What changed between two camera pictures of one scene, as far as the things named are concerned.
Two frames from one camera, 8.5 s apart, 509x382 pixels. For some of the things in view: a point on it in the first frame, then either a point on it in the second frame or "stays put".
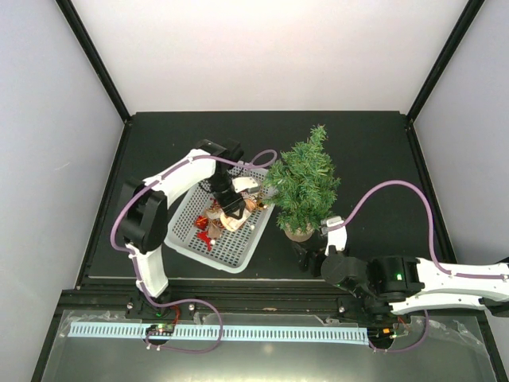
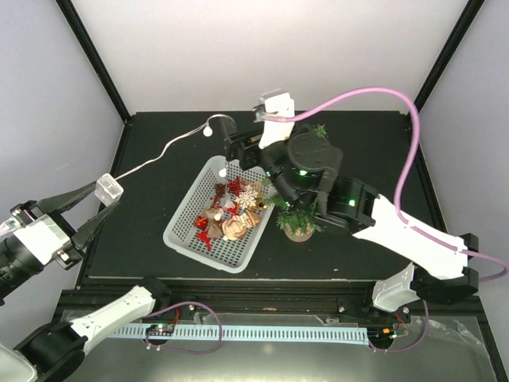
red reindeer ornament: [204, 235] stays put
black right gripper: [305, 261] → [235, 142]
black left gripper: [229, 205] → [70, 252]
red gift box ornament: [201, 222] stays put
